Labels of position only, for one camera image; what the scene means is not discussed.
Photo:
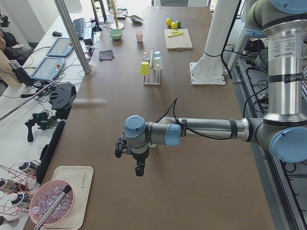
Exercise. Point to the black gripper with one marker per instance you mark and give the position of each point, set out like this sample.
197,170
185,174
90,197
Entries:
139,157

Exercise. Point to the pink cup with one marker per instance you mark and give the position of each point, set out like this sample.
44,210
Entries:
139,36

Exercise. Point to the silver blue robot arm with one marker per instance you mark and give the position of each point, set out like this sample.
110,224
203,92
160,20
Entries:
283,130

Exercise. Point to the white cup holder rack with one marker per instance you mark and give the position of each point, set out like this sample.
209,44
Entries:
154,78

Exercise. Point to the yellow cup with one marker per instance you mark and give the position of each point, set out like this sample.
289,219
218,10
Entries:
145,68

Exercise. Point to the cream white cup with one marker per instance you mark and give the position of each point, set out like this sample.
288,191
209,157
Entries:
157,63

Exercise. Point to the light blue cup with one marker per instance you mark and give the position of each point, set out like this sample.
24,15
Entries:
157,54

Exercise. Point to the cream plastic tray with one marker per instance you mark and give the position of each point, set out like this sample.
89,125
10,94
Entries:
80,178

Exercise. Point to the metal muddler stick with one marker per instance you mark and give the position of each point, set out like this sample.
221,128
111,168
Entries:
41,222

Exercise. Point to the long black bar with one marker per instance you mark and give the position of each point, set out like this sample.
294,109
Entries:
48,151

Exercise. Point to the pink bowl with ice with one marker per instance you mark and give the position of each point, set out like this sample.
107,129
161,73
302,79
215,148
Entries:
45,196

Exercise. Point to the black plastic fixture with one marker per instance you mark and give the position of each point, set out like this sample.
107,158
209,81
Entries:
61,100

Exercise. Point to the small bottle purple label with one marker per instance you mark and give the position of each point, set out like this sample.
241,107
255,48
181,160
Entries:
27,167

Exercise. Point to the grey folded cloth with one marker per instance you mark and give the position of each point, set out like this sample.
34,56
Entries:
106,55

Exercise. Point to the wooden cutting board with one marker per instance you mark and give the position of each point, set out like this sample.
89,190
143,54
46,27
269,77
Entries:
178,42

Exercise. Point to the near blue teach pendant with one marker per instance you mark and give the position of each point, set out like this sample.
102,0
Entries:
48,69

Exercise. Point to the blue teach pendant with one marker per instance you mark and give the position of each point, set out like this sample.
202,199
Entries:
61,48
48,69

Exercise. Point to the green bowl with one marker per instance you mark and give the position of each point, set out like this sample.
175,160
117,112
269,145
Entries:
116,34

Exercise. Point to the black power box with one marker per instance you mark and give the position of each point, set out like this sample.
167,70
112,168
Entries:
88,36

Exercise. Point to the far blue teach pendant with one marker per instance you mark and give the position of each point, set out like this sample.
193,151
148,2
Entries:
61,48

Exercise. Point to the wooden mug tree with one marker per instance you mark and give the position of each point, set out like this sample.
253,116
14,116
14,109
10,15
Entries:
113,11

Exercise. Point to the yellow lemon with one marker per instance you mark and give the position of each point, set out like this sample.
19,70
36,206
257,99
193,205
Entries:
168,21
174,25

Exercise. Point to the metal scoop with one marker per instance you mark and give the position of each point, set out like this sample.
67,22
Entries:
135,18

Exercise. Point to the black metal thermos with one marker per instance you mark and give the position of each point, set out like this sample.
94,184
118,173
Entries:
20,73

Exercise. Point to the black keyboard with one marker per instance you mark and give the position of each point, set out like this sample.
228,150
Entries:
79,26

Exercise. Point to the black computer mouse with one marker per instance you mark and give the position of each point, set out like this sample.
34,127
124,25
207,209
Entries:
56,34

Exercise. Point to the copper wire bottle rack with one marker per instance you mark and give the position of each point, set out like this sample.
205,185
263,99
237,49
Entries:
28,180

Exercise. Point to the aluminium frame post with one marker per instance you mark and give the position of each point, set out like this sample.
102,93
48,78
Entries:
64,13

